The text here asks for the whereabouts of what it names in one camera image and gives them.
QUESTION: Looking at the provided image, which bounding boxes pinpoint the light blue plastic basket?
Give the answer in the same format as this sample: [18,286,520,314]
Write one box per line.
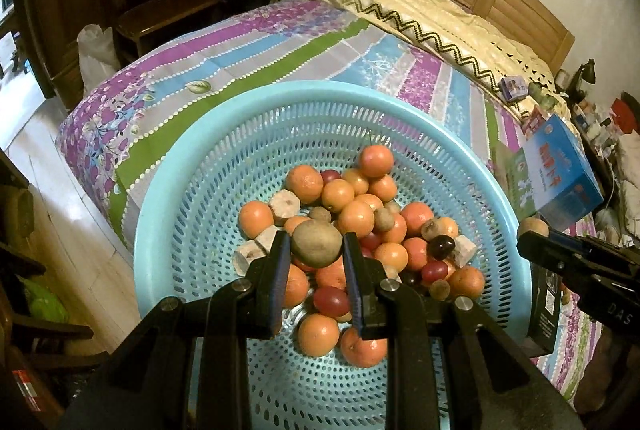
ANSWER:
[132,80,533,430]

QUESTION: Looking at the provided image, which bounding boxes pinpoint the striped floral bedsheet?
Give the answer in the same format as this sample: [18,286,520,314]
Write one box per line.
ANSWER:
[55,0,601,411]

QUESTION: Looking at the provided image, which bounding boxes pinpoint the cluttered bedside table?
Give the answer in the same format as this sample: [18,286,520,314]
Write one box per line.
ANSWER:
[555,70,640,171]

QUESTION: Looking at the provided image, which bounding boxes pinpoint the slim printed carton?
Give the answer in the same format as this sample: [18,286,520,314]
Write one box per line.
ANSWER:
[492,145,541,221]

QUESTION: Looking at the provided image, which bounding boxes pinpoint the blue cardboard box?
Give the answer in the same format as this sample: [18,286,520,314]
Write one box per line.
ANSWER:
[522,113,604,226]

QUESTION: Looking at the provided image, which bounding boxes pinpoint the desk lamp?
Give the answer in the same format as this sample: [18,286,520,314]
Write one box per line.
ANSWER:
[567,59,598,104]

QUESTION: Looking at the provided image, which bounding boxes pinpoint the heap of clothes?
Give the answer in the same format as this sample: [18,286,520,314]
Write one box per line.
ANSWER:
[607,93,640,236]

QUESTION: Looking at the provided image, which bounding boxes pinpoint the green plastic bag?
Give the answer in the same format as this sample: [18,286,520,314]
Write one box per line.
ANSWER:
[20,277,68,323]

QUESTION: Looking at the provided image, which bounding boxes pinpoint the pile of oranges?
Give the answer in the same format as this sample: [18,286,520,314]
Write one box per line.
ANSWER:
[237,144,487,368]

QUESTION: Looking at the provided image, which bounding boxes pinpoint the dark wooden furniture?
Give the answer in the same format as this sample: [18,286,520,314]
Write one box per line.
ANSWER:
[0,150,101,411]

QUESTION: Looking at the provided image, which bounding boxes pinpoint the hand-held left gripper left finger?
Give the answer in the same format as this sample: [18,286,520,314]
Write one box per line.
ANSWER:
[60,230,292,430]

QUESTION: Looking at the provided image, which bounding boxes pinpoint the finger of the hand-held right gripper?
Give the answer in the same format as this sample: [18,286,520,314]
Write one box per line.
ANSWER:
[516,230,583,278]

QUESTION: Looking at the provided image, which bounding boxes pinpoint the white plastic bag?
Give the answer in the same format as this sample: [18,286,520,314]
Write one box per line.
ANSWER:
[76,24,121,96]

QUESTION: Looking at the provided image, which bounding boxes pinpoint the black product box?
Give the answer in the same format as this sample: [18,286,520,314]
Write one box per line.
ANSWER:
[522,267,563,356]

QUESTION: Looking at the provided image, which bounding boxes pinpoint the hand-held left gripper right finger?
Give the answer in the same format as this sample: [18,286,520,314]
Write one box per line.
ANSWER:
[342,233,586,430]

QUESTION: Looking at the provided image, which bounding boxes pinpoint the green leafy bunch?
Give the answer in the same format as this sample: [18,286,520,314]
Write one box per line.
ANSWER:
[527,80,558,108]

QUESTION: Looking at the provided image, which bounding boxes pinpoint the pale cut root chunk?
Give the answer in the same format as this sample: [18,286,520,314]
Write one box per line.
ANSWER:
[268,189,303,226]
[450,234,477,267]
[254,225,281,256]
[234,245,266,276]

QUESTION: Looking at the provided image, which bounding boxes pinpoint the cream quilt with zigzag trim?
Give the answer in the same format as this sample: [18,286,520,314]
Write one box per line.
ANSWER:
[277,0,556,121]

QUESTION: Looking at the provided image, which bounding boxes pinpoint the small purple box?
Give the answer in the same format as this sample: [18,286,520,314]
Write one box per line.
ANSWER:
[499,75,528,102]

